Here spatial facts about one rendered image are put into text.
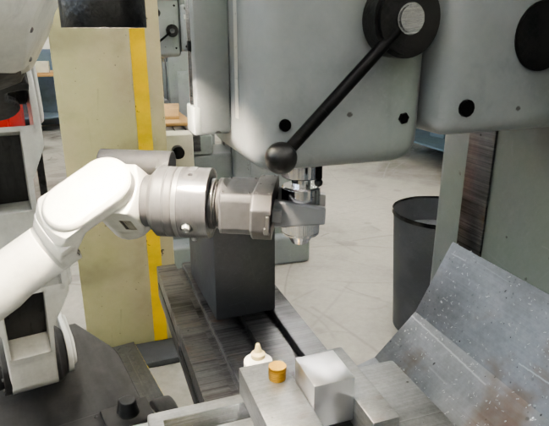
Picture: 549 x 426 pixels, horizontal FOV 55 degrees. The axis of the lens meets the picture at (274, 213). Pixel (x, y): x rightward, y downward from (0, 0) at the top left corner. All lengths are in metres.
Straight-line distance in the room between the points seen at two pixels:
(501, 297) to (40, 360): 1.01
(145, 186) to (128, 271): 1.87
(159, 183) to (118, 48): 1.68
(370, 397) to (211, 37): 0.44
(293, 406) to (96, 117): 1.83
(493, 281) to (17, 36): 0.79
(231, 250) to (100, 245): 1.52
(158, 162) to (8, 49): 0.27
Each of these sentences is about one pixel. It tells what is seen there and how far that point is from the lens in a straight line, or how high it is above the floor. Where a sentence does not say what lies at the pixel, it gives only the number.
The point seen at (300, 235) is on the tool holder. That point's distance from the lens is 0.64.
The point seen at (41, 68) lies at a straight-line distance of 8.91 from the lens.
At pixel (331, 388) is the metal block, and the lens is 0.64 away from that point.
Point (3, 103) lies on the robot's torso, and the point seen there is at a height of 1.32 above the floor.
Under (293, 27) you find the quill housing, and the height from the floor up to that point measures 1.45.
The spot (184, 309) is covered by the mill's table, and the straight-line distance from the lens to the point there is 1.08.
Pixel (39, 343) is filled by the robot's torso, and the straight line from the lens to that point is 1.38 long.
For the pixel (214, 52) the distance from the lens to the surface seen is 0.57.
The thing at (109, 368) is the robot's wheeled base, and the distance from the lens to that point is 1.58.
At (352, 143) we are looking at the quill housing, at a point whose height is 1.34.
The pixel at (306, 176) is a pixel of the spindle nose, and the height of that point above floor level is 1.29.
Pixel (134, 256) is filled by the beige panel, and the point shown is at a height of 0.48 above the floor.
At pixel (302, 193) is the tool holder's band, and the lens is 0.62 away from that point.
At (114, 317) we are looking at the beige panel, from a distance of 2.61.
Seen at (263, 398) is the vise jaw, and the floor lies 1.03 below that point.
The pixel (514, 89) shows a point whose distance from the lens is 0.62.
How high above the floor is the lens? 1.44
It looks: 19 degrees down
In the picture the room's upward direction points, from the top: straight up
